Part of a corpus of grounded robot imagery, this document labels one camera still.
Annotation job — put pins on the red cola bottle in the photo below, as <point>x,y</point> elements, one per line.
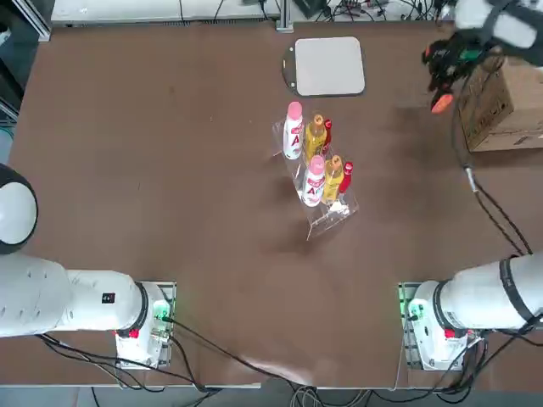
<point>327,135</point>
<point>345,180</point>

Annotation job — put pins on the brown cardboard box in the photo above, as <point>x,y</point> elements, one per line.
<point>505,106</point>

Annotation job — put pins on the black electronic device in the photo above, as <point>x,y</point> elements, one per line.
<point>311,6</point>

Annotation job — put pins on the yellow drink bottle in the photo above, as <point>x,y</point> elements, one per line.
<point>333,180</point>
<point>314,137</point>

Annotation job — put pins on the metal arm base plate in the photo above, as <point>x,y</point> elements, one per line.
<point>170,288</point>
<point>403,322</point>

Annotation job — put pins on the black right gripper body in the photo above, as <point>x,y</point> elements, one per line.
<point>464,46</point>

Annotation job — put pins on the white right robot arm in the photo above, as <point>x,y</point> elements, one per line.
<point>479,297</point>

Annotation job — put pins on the clear acrylic bottle shelf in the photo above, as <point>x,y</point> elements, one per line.
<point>331,224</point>

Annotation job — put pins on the aluminium frame post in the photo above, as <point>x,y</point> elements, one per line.
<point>285,17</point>

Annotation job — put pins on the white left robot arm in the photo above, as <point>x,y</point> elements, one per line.
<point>42,297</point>

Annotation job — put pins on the white bottle pink cap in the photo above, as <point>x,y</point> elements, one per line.
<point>313,184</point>
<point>292,135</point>

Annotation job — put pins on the orange black barcode scanner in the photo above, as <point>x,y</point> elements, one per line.
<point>442,104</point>

